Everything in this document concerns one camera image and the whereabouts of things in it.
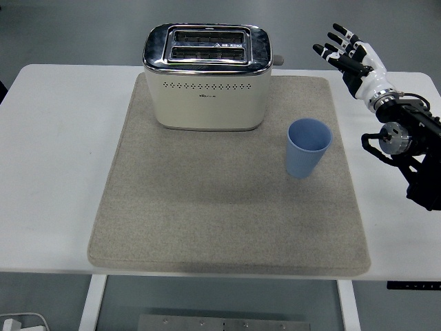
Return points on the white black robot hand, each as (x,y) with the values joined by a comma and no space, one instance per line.
(373,74)

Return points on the blue ribbed plastic cup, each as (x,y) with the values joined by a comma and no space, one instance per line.
(306,151)

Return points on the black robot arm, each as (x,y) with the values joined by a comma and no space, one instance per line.
(413,134)

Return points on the cream chrome two-slot toaster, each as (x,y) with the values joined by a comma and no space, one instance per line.
(206,100)

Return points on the grey felt table mat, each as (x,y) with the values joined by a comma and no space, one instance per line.
(224,207)

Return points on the black table control panel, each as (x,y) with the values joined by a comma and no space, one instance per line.
(413,285)

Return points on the white table leg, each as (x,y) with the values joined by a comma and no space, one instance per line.
(90,303)
(348,305)

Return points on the grey metal plate with screws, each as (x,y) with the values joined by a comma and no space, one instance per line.
(224,324)

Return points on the white table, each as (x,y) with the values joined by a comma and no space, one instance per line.
(51,155)

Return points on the white power strip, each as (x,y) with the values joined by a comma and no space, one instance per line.
(20,322)

